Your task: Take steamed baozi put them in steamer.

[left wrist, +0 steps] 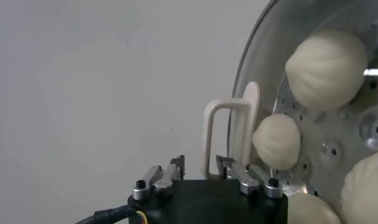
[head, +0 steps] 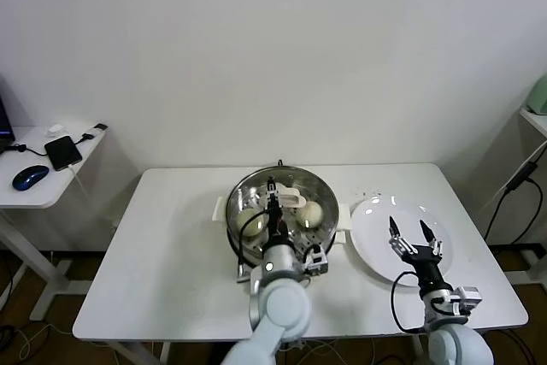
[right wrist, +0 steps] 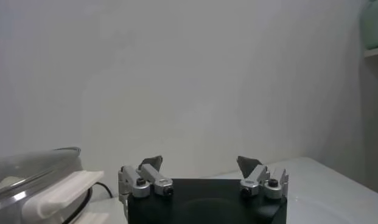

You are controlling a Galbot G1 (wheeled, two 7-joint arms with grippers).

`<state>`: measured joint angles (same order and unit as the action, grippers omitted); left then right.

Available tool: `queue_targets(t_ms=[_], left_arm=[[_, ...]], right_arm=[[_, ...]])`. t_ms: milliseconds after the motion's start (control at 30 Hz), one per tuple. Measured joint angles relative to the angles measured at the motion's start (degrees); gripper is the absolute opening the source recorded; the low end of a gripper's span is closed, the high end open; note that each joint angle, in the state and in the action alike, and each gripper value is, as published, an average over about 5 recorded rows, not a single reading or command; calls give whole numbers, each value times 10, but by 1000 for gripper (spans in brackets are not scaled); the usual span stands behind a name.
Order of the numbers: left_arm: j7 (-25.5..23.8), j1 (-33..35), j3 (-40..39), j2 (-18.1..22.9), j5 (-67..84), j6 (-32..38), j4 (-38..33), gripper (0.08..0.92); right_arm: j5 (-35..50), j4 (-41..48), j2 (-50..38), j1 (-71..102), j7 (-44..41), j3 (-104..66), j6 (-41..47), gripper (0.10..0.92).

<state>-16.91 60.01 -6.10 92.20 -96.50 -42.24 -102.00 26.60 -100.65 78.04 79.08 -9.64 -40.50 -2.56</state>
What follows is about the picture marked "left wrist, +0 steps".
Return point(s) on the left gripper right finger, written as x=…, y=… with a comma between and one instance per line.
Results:
x=246, y=179

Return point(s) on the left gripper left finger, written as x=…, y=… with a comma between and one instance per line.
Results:
x=164, y=182

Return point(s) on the stainless steel steamer pot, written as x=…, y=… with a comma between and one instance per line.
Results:
x=334, y=146

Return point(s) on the white steamed baozi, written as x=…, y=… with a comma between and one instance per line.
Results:
x=325, y=70
x=363, y=191
x=277, y=141
x=310, y=211

